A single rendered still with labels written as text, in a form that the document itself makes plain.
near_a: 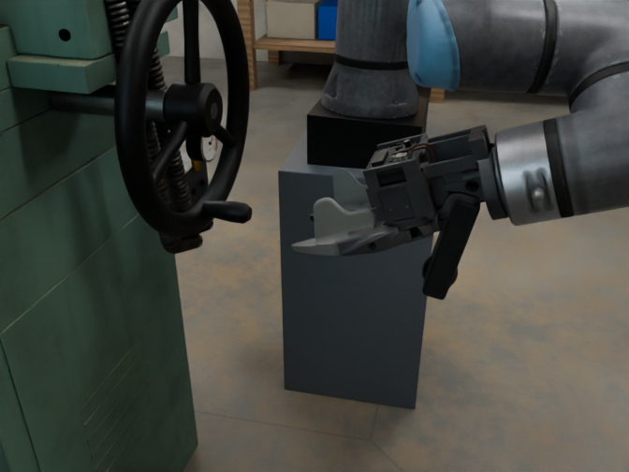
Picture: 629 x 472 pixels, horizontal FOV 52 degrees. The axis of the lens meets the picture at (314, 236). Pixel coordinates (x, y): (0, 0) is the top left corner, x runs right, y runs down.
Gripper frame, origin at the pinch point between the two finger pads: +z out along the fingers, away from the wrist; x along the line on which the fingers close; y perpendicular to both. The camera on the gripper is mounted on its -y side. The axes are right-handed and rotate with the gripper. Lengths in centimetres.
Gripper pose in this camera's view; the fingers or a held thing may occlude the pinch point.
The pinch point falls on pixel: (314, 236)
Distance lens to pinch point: 68.7
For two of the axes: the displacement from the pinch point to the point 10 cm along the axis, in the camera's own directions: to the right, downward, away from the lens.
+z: -9.0, 1.7, 4.0
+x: -2.8, 4.7, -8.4
